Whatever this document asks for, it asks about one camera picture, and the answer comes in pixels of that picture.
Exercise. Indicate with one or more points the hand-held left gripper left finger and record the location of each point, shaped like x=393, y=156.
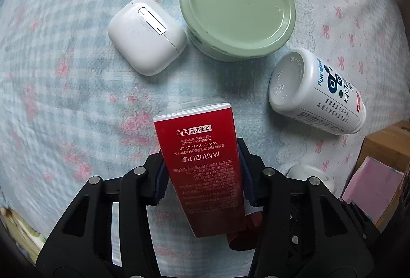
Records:
x=159, y=183

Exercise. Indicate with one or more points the checked floral blanket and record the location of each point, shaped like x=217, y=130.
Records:
x=80, y=89

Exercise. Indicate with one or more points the white labelled plastic bottle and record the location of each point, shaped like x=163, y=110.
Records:
x=317, y=92

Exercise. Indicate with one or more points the green round lidded container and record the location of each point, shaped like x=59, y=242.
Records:
x=237, y=6

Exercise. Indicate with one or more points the brown cardboard box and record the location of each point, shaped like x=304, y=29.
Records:
x=389, y=143

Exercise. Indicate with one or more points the red cosmetic tube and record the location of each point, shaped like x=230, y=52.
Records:
x=201, y=166

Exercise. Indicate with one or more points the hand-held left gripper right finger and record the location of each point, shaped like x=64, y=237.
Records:
x=248, y=182

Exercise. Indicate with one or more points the small white object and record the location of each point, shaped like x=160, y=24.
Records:
x=310, y=175

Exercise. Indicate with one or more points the white earbuds case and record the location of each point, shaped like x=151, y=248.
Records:
x=147, y=37

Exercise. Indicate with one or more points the pink paper packet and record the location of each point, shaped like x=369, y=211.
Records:
x=373, y=188

